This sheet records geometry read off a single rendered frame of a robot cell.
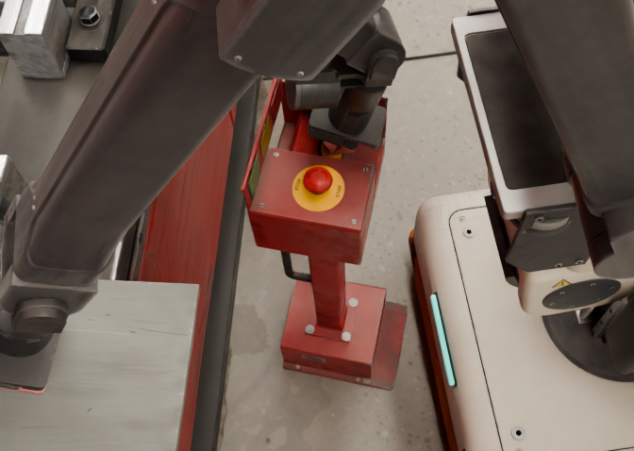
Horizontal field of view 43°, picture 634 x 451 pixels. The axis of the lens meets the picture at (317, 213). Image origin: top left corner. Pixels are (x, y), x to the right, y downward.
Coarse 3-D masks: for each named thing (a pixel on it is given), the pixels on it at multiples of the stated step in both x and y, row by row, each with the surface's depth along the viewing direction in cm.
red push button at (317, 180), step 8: (312, 168) 110; (320, 168) 110; (304, 176) 109; (312, 176) 109; (320, 176) 109; (328, 176) 109; (304, 184) 109; (312, 184) 109; (320, 184) 108; (328, 184) 109; (312, 192) 111; (320, 192) 109
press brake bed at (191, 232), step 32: (256, 96) 209; (224, 128) 162; (192, 160) 136; (224, 160) 163; (160, 192) 116; (192, 192) 137; (224, 192) 165; (160, 224) 117; (192, 224) 138; (224, 224) 192; (160, 256) 117; (192, 256) 139; (224, 256) 188; (224, 288) 184; (224, 320) 181; (192, 352) 142; (224, 352) 178; (192, 384) 144; (224, 384) 179; (192, 416) 144; (192, 448) 169
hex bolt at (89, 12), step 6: (84, 6) 110; (90, 6) 110; (78, 12) 109; (84, 12) 109; (90, 12) 109; (96, 12) 109; (84, 18) 109; (90, 18) 109; (96, 18) 110; (84, 24) 110; (90, 24) 110
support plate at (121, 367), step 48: (144, 288) 82; (192, 288) 82; (96, 336) 80; (144, 336) 80; (192, 336) 80; (48, 384) 78; (96, 384) 78; (144, 384) 78; (0, 432) 76; (48, 432) 76; (96, 432) 76; (144, 432) 76
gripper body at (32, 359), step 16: (0, 336) 66; (48, 336) 67; (0, 352) 69; (16, 352) 68; (32, 352) 69; (48, 352) 71; (0, 368) 69; (16, 368) 69; (32, 368) 70; (48, 368) 70; (16, 384) 69; (32, 384) 69
